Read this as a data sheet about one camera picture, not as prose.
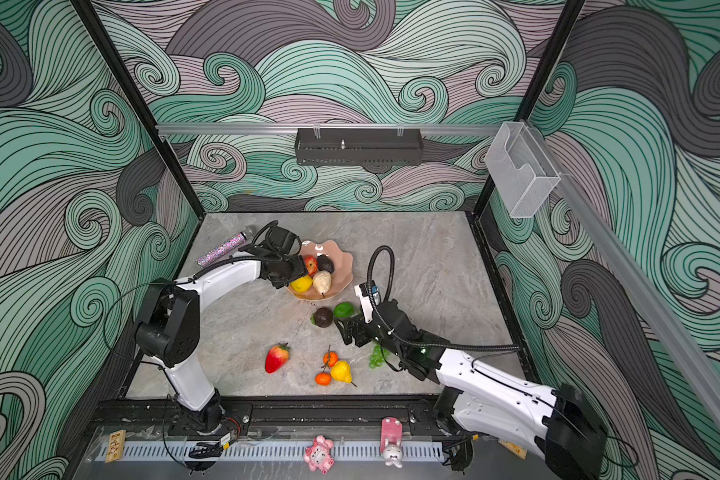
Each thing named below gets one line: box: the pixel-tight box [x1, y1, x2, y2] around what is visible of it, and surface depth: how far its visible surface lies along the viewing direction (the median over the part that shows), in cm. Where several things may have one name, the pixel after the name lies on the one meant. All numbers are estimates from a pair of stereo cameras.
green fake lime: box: [333, 301, 355, 318], surface depth 92 cm
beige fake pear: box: [313, 270, 332, 295], surface depth 94 cm
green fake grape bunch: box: [369, 343, 390, 369], surface depth 84 cm
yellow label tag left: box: [105, 430, 126, 463], surface depth 70 cm
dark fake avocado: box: [317, 254, 335, 274], surface depth 100 cm
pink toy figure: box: [304, 435, 335, 474], surface depth 67 cm
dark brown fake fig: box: [315, 307, 333, 328], surface depth 89 cm
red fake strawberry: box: [265, 342, 291, 374], surface depth 82 cm
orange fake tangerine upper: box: [323, 351, 339, 368], surface depth 83 cm
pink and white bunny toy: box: [380, 416, 403, 468], surface depth 71 cm
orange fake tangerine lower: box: [315, 372, 332, 387], surface depth 79 cm
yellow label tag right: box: [497, 439, 527, 460], surface depth 70 cm
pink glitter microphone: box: [197, 225, 257, 267], surface depth 109 cm
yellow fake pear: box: [330, 360, 357, 388], surface depth 79 cm
